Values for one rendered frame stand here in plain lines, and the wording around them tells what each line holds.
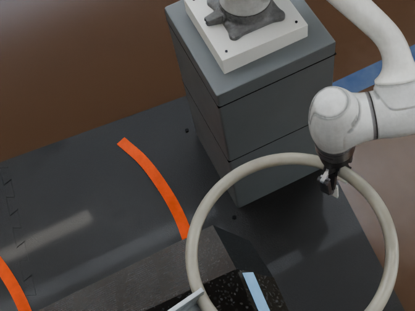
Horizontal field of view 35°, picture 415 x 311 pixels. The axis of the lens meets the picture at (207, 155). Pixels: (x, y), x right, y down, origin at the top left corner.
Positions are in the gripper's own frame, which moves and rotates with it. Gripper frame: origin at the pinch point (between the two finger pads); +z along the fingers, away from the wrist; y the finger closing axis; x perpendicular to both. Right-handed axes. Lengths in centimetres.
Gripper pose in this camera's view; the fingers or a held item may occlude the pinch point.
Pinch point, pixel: (337, 182)
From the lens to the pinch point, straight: 169.5
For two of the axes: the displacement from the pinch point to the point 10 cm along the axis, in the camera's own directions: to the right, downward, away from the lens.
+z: 2.0, 4.3, 8.8
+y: -5.6, 7.9, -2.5
